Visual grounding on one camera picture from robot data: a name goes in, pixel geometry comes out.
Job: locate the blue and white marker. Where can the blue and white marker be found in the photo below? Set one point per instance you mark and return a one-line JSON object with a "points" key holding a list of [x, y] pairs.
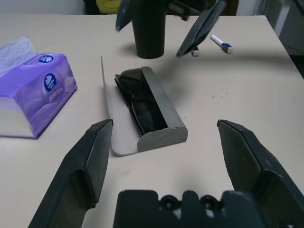
{"points": [[223, 44]]}

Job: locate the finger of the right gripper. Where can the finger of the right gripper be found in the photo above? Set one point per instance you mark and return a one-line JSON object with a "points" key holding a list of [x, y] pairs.
{"points": [[204, 28], [124, 14]]}

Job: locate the purple tissue pack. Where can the purple tissue pack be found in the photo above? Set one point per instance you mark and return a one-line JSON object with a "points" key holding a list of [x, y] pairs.
{"points": [[42, 95]]}

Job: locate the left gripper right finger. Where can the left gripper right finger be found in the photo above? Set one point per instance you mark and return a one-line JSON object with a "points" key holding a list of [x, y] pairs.
{"points": [[261, 171]]}

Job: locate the black plastic cup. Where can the black plastic cup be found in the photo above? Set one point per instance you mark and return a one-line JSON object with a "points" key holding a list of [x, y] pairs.
{"points": [[149, 35]]}

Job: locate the grey glasses case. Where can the grey glasses case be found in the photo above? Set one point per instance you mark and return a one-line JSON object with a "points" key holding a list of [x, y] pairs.
{"points": [[166, 114]]}

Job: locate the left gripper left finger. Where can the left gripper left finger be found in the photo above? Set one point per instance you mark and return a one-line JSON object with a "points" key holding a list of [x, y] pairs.
{"points": [[78, 171]]}

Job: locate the yellow-green object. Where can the yellow-green object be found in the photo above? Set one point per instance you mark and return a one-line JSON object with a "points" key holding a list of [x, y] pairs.
{"points": [[107, 6]]}

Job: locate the black sunglasses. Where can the black sunglasses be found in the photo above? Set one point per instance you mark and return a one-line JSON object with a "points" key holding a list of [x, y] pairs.
{"points": [[142, 111]]}

